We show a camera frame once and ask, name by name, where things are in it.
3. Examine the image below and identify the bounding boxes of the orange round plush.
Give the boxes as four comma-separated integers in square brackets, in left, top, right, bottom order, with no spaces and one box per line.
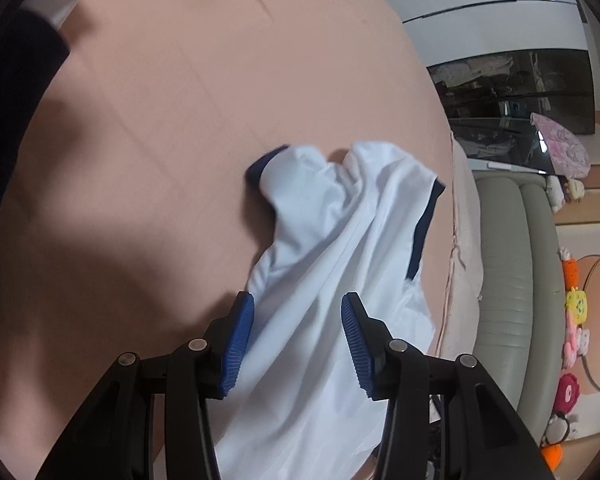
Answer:
[540,443,564,472]

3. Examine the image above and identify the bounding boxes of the red strawberry bear plush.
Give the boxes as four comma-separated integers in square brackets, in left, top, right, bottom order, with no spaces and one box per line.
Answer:
[553,373,580,415]

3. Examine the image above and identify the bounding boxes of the orange plush toy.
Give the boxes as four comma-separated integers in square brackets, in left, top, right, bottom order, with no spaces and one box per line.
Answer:
[559,247,579,292]

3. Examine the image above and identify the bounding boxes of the black white plush toy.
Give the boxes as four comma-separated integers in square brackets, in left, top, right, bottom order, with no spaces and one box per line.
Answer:
[541,412,578,446]

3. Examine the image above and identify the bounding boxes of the dark glass wardrobe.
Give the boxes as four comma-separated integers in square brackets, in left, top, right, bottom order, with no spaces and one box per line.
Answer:
[428,49,595,174]

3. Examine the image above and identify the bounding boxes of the white wardrobe door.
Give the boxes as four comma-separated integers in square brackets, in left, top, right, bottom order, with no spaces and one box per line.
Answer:
[387,0,588,66]

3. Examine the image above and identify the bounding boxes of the pink bed sheet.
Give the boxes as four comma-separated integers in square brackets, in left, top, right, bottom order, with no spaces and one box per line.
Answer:
[0,0,453,479]

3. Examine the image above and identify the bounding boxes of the grey leather headboard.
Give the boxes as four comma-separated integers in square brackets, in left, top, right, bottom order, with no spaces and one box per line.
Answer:
[474,171,566,440]

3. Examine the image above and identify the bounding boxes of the yellow sponge plush toy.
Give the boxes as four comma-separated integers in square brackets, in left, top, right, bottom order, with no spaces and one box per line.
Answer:
[565,288,588,325]

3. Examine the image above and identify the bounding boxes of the beige waffle pillow cover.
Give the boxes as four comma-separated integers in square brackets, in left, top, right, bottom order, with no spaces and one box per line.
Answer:
[434,141,483,360]

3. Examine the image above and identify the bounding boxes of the dark navy garment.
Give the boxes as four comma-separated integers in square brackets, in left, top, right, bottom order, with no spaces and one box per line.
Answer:
[0,10,69,207]

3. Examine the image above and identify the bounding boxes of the white plush on headboard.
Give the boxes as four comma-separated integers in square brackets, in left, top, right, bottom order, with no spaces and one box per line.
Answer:
[546,176,585,214]

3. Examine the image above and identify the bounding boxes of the white navy-trimmed shirt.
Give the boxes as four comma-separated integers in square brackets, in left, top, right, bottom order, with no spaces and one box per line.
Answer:
[211,142,443,479]

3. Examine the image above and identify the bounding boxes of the pink rabbit plush toy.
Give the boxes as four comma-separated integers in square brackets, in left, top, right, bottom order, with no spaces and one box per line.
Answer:
[562,311,591,370]

